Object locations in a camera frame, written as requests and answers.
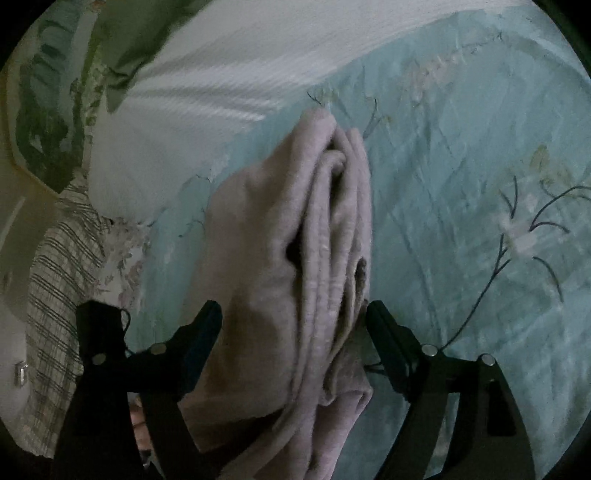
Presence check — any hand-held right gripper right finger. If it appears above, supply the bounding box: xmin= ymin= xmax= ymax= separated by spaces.
xmin=366 ymin=299 xmax=537 ymax=480

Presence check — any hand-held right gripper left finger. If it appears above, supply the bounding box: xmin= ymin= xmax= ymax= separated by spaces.
xmin=51 ymin=300 xmax=223 ymax=480

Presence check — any grey long-sleeve sweater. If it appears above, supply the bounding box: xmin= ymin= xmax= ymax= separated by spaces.
xmin=178 ymin=108 xmax=376 ymax=480

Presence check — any floral print cloth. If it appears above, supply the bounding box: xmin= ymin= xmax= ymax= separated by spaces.
xmin=99 ymin=217 xmax=154 ymax=311

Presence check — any plaid cloth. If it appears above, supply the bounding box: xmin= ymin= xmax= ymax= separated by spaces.
xmin=18 ymin=173 xmax=117 ymax=459

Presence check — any teal floral blanket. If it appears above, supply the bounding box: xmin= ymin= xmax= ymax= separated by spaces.
xmin=124 ymin=0 xmax=591 ymax=480

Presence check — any white ribbed pillow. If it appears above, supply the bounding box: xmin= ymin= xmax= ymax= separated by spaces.
xmin=88 ymin=0 xmax=522 ymax=228

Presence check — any green pillow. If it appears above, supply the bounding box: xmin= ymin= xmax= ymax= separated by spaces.
xmin=90 ymin=0 xmax=205 ymax=112

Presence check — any leaf print wall poster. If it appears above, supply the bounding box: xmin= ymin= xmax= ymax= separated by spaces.
xmin=7 ymin=0 xmax=112 ymax=195

